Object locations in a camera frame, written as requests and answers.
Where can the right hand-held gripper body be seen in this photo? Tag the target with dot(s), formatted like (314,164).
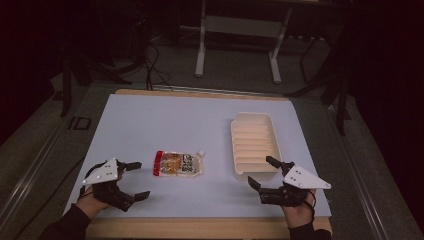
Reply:
(301,178)

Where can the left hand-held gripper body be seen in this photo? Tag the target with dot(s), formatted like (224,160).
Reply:
(106,173)

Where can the person's left hand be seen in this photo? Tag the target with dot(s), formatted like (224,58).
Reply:
(88,205)

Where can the person's right hand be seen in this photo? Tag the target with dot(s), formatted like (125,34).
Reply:
(300,215)

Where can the white ribbed plastic tray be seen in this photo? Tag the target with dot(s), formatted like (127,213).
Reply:
(254,143)

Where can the clear snack packet red edge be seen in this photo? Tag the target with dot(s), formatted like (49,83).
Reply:
(176,163)

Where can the pale blue table mat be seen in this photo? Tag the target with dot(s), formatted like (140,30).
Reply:
(173,126)

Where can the black floor plate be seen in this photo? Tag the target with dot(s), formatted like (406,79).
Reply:
(79,123)

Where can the black metal stand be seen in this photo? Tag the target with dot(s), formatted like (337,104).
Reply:
(338,83)

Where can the grey metal floor rail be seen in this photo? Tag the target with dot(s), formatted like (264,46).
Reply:
(361,173)
(30,176)

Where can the white metal table frame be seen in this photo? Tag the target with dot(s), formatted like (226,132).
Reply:
(240,26)

